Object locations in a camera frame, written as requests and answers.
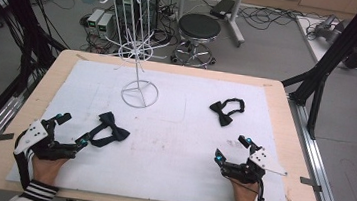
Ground black computer tower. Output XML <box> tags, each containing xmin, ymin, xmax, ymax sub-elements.
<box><xmin>111</xmin><ymin>0</ymin><xmax>161</xmax><ymax>39</ymax></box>

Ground black floor cables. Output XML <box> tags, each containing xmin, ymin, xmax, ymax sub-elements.
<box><xmin>237</xmin><ymin>2</ymin><xmax>311</xmax><ymax>37</ymax></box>

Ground grey device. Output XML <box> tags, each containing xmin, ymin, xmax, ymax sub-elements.
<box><xmin>304</xmin><ymin>12</ymin><xmax>357</xmax><ymax>70</ymax></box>

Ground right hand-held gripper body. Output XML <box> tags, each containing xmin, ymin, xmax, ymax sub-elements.
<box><xmin>219</xmin><ymin>143</ymin><xmax>291</xmax><ymax>189</ymax></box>

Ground black box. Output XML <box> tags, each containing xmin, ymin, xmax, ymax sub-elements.
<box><xmin>209</xmin><ymin>0</ymin><xmax>236</xmax><ymax>21</ymax></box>

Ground white wire display rack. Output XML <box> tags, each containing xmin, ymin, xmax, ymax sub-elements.
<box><xmin>68</xmin><ymin>0</ymin><xmax>175</xmax><ymax>112</ymax></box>

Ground black bow tie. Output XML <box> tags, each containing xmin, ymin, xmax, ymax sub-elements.
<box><xmin>87</xmin><ymin>110</ymin><xmax>133</xmax><ymax>152</ymax></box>
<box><xmin>207</xmin><ymin>95</ymin><xmax>247</xmax><ymax>129</ymax></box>

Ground grey bench power supply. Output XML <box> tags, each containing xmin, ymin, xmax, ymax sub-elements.
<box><xmin>86</xmin><ymin>7</ymin><xmax>106</xmax><ymax>31</ymax></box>
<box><xmin>96</xmin><ymin>11</ymin><xmax>117</xmax><ymax>41</ymax></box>

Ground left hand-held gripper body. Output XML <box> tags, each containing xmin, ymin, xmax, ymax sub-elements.
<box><xmin>13</xmin><ymin>115</ymin><xmax>82</xmax><ymax>164</ymax></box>

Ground black metal frame post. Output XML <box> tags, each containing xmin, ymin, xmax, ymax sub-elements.
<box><xmin>0</xmin><ymin>0</ymin><xmax>74</xmax><ymax>167</ymax></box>
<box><xmin>276</xmin><ymin>0</ymin><xmax>357</xmax><ymax>145</ymax></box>

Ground person's left hand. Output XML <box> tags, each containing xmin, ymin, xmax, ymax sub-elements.
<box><xmin>29</xmin><ymin>154</ymin><xmax>69</xmax><ymax>188</ymax></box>

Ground white foam mat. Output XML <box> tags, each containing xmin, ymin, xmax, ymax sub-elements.
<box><xmin>4</xmin><ymin>53</ymin><xmax>303</xmax><ymax>201</ymax></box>

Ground person's right hand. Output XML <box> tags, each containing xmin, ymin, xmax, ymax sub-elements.
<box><xmin>224</xmin><ymin>177</ymin><xmax>262</xmax><ymax>201</ymax></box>

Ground white floor board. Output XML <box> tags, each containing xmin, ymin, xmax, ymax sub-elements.
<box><xmin>291</xmin><ymin>14</ymin><xmax>357</xmax><ymax>72</ymax></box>

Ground white stand leg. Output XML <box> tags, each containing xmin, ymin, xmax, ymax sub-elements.
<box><xmin>223</xmin><ymin>0</ymin><xmax>250</xmax><ymax>49</ymax></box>

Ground black round stool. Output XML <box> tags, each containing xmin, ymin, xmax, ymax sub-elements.
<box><xmin>169</xmin><ymin>11</ymin><xmax>224</xmax><ymax>70</ymax></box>

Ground metal table clip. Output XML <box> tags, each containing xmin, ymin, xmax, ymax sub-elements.
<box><xmin>298</xmin><ymin>176</ymin><xmax>324</xmax><ymax>194</ymax></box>
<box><xmin>0</xmin><ymin>131</ymin><xmax>15</xmax><ymax>150</ymax></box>

